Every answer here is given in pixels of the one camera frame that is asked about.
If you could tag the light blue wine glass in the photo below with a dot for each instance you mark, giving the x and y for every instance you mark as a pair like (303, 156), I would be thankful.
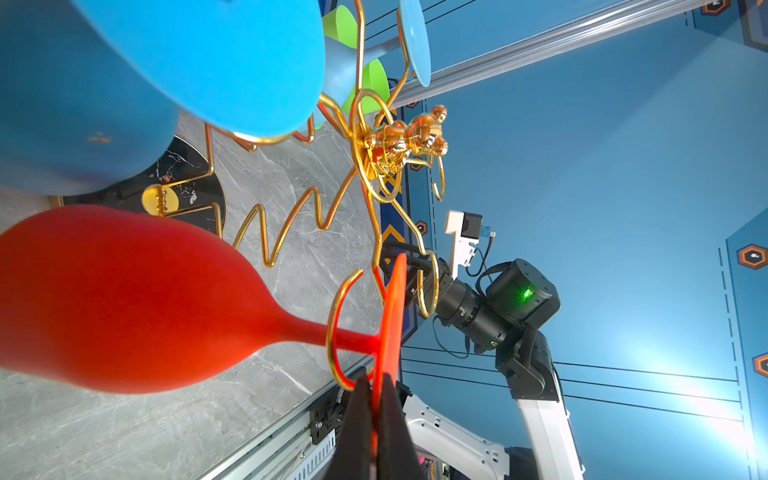
(92, 91)

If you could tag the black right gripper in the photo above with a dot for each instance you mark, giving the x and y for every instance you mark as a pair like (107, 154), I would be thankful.
(417, 263)

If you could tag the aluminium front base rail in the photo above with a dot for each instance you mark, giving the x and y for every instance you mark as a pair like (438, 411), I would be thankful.
(301, 444)

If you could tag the aluminium corner post right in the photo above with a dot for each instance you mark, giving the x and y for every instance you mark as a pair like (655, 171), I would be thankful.
(589, 29)

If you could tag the red wine glass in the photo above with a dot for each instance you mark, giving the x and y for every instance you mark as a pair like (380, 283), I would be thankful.
(127, 303)

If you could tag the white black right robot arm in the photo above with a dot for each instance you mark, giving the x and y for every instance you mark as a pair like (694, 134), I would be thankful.
(505, 318)

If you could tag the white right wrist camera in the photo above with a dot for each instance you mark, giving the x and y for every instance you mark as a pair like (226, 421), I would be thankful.
(466, 230)

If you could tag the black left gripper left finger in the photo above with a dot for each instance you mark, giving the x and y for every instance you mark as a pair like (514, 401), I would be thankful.
(353, 453)

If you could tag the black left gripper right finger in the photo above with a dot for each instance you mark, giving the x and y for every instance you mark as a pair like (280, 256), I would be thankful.
(396, 457)

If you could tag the gold wire wine glass rack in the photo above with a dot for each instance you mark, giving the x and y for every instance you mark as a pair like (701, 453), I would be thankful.
(380, 151)

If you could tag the green wine glass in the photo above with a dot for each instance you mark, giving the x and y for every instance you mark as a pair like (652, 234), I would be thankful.
(375, 78)
(341, 25)

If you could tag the teal blue wine glass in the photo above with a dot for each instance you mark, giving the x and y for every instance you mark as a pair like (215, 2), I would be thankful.
(413, 41)

